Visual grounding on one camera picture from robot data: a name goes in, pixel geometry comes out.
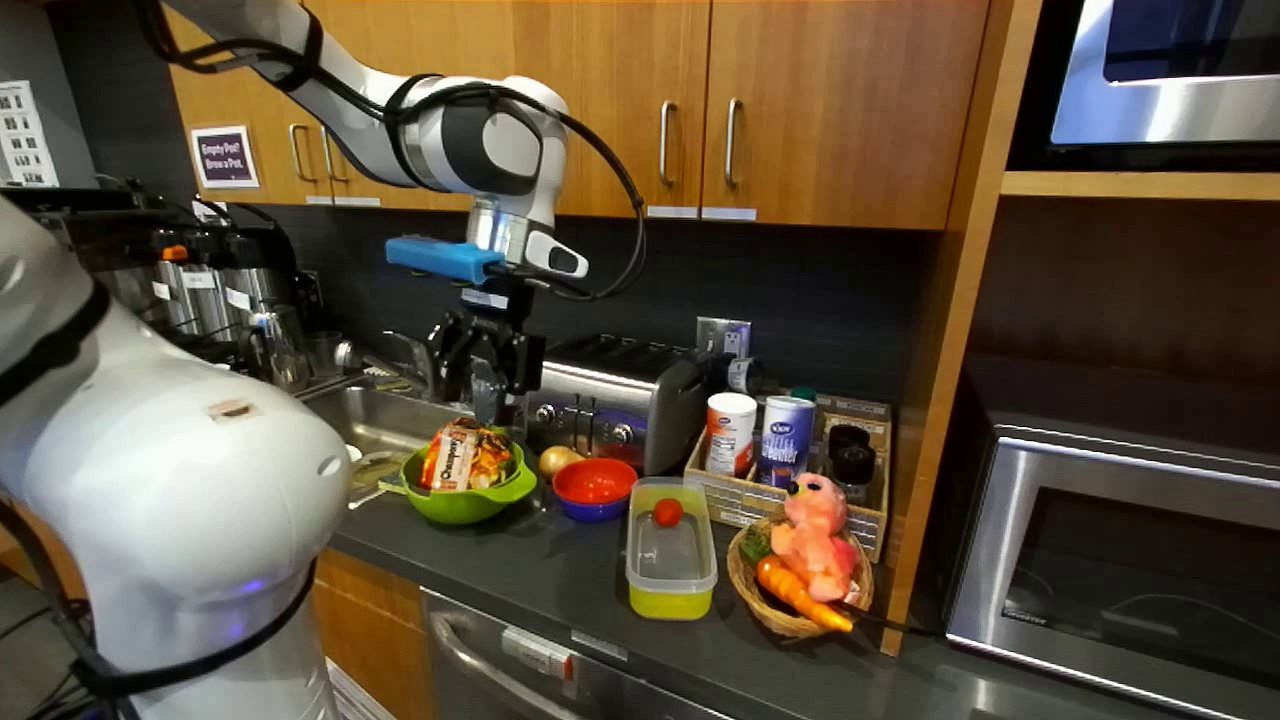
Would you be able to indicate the wall power outlet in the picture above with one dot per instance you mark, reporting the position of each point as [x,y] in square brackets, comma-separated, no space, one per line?
[723,332]

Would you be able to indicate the wooden cabinet door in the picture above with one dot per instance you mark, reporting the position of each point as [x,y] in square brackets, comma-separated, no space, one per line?
[467,40]
[212,94]
[613,65]
[853,104]

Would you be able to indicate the brown potato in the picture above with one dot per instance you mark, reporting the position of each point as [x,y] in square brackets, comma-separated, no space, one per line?
[562,463]

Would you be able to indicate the orange plush toy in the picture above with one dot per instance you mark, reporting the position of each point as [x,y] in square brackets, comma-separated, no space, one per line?
[766,607]

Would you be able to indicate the white label strip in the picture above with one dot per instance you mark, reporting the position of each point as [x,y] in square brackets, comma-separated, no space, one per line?
[672,213]
[730,213]

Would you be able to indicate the black cup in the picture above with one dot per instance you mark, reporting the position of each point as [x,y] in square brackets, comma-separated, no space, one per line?
[853,463]

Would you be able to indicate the wooden base cabinet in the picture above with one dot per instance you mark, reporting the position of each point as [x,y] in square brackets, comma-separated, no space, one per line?
[374,626]

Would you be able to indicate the red bowl with blue outside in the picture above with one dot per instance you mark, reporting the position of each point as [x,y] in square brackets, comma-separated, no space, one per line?
[592,482]

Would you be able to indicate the white printed sheet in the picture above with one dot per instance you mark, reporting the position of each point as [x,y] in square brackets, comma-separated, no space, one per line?
[25,132]

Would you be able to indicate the orange carrot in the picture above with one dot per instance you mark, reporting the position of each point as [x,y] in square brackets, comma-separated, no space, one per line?
[802,601]

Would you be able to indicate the stainless steel sink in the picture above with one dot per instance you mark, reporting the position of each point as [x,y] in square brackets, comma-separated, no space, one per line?
[382,416]

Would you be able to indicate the purple sign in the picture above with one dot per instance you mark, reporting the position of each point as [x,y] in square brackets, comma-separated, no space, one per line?
[226,159]

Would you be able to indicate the black coffee machine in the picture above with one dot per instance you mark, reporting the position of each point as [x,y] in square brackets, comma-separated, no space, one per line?
[201,294]

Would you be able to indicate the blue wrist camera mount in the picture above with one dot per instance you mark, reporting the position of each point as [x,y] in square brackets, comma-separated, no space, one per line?
[440,259]

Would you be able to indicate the stainless steel toaster oven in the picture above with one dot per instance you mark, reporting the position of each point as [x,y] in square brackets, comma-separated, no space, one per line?
[1123,574]

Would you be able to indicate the chrome sink faucet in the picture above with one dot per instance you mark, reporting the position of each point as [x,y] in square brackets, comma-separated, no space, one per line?
[407,353]

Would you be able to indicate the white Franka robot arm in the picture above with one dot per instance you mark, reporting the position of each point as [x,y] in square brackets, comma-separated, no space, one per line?
[175,506]

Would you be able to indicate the green plastic colander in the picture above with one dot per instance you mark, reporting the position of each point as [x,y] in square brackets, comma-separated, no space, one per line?
[467,506]

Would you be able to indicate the built-in silver microwave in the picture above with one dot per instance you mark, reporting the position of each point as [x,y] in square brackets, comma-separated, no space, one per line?
[1162,83]

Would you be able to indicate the orange white noodle packet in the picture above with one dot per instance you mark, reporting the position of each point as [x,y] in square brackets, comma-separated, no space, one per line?
[460,458]

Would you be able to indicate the white canister with red label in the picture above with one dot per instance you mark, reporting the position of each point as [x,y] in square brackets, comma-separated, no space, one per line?
[730,434]

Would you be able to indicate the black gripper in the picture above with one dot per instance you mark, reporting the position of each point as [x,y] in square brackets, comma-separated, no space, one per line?
[497,323]

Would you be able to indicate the clear yellow-green plastic container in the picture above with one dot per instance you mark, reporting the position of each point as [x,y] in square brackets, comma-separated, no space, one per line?
[668,567]

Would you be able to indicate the blue white canister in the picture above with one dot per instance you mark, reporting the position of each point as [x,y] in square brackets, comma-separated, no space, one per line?
[785,434]

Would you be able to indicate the wooden shelf unit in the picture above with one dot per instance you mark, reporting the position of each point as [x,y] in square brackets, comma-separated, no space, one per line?
[963,264]

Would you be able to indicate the stainless steel dishwasher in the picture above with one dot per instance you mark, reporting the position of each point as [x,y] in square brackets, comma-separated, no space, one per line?
[533,666]

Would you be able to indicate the bamboo organizer box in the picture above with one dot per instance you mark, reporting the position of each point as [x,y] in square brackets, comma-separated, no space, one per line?
[744,501]

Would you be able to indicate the small red tomato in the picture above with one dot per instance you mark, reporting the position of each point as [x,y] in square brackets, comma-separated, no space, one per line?
[668,513]

